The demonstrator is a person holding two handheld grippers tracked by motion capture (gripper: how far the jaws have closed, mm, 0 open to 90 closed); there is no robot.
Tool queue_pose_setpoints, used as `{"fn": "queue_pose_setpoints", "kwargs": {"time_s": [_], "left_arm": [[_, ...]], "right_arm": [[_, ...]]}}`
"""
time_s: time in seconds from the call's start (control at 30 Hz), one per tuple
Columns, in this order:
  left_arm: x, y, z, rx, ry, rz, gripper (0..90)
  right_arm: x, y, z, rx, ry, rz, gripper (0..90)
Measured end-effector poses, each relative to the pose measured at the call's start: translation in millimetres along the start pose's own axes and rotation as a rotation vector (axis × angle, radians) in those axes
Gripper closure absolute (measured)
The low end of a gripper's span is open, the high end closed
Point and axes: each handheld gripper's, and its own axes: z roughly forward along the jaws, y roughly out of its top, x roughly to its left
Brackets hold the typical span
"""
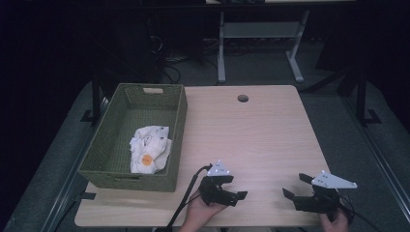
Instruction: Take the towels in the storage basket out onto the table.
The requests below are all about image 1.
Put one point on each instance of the white metal table frame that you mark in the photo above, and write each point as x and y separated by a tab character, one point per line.
257	29

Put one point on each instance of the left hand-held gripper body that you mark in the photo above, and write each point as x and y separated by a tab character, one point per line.
214	193

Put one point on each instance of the person's left hand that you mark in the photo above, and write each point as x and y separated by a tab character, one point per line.
196	216

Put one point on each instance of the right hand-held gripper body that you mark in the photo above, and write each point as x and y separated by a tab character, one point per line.
319	203

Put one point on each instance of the person's right hand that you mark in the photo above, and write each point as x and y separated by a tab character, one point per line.
336	224

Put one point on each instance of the black tape strip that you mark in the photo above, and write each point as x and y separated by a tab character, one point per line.
87	195

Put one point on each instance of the white printed cloth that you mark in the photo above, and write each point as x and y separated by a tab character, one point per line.
151	145

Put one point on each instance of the green woven basket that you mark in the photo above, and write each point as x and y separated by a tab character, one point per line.
112	129

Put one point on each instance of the black metal stand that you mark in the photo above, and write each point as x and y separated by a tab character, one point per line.
361	96
96	96

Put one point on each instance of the metal floor rail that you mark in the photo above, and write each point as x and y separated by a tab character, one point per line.
64	190
380	151

